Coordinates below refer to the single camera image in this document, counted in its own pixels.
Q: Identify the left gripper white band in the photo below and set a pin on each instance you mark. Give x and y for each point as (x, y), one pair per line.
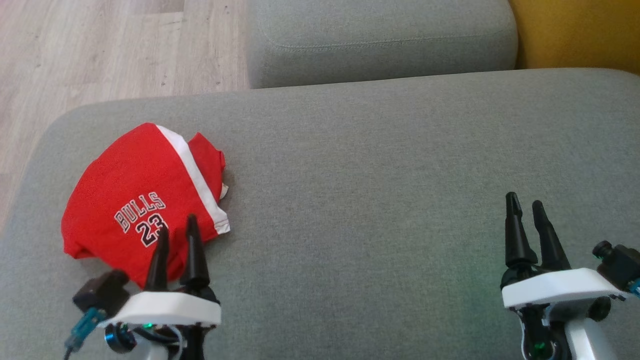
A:
(170, 310)

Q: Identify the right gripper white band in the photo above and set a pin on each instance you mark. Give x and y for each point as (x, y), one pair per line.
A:
(555, 287)

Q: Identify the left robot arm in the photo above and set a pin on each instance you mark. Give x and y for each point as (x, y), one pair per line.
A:
(157, 354)

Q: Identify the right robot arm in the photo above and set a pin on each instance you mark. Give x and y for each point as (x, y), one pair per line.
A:
(590, 345)

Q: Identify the large grey sofa chaise cushion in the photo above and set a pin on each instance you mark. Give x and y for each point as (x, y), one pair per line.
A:
(375, 200)

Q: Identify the wide yellow sofa back cushion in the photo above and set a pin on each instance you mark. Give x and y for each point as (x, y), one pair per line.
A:
(575, 30)

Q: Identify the grey sofa seat cushion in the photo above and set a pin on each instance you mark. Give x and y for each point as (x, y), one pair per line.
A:
(375, 35)

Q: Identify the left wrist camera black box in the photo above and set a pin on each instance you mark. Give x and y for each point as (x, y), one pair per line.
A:
(100, 292)

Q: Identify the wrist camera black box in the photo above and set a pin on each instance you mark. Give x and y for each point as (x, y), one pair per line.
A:
(100, 292)
(622, 265)

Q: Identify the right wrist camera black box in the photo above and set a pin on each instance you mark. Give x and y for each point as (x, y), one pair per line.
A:
(622, 265)

